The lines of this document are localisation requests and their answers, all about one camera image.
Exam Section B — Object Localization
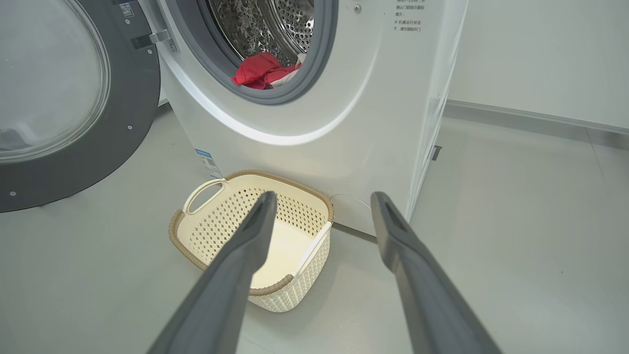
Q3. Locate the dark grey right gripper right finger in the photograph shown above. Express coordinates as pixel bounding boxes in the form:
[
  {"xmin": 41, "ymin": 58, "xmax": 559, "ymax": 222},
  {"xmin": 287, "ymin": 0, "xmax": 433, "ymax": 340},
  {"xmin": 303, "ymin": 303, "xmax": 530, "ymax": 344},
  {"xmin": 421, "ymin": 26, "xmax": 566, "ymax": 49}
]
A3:
[{"xmin": 371, "ymin": 191, "xmax": 502, "ymax": 354}]

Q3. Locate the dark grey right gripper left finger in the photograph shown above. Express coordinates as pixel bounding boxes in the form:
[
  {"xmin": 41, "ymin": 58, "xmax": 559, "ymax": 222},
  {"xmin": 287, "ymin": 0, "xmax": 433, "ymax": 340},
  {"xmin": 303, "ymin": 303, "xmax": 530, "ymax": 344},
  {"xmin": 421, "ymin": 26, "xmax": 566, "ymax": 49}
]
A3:
[{"xmin": 147, "ymin": 191, "xmax": 279, "ymax": 354}]

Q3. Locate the dark round washing machine door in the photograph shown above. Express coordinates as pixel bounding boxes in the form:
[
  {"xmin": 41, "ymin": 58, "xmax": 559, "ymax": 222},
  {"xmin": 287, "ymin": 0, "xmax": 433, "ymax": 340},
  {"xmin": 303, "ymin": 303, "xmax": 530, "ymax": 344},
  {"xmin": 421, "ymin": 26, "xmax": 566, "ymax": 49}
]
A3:
[{"xmin": 0, "ymin": 0, "xmax": 162, "ymax": 213}]

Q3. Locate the red and white garment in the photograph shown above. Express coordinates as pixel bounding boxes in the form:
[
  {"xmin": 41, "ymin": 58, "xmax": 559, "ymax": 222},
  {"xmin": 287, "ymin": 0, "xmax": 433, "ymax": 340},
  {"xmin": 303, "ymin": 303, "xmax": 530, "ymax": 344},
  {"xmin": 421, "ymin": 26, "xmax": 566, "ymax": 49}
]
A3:
[{"xmin": 231, "ymin": 52, "xmax": 303, "ymax": 90}]

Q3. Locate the cream perforated laundry basket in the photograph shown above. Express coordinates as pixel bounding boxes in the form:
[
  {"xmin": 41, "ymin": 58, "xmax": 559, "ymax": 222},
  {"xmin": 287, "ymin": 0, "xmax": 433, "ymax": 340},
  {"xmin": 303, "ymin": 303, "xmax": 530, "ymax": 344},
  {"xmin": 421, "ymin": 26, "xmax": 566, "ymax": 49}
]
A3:
[{"xmin": 169, "ymin": 170, "xmax": 335, "ymax": 313}]

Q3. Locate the white washing machine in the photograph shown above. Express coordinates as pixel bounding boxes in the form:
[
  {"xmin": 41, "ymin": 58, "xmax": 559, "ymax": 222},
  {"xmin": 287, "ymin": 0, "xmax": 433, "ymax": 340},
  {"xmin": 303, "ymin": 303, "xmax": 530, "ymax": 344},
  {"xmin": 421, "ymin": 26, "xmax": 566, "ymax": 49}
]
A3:
[{"xmin": 138, "ymin": 0, "xmax": 470, "ymax": 237}]

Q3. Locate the blue white energy label sticker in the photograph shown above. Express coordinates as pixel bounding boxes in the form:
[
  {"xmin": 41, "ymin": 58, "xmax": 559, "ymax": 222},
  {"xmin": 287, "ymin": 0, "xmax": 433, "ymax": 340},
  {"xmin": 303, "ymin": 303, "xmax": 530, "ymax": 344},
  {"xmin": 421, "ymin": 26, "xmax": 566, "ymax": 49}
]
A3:
[{"xmin": 195, "ymin": 148, "xmax": 225, "ymax": 179}]

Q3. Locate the printed text label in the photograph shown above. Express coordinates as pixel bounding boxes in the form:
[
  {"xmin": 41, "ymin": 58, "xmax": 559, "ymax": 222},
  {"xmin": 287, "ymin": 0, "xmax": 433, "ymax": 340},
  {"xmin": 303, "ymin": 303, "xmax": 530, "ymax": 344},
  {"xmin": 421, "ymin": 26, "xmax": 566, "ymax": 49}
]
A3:
[{"xmin": 392, "ymin": 0, "xmax": 427, "ymax": 33}]

